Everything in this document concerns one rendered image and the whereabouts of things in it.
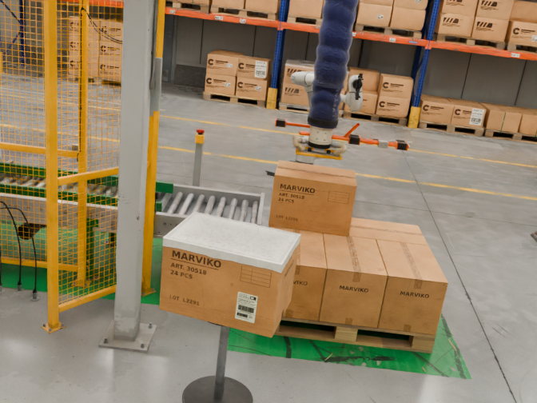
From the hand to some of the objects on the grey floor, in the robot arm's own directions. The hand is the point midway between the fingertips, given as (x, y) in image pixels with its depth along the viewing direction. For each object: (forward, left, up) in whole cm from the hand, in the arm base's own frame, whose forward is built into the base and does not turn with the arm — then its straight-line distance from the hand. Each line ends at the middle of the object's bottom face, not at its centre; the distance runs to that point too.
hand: (359, 88), depth 448 cm
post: (0, -120, -161) cm, 200 cm away
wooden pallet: (+34, +25, -160) cm, 166 cm away
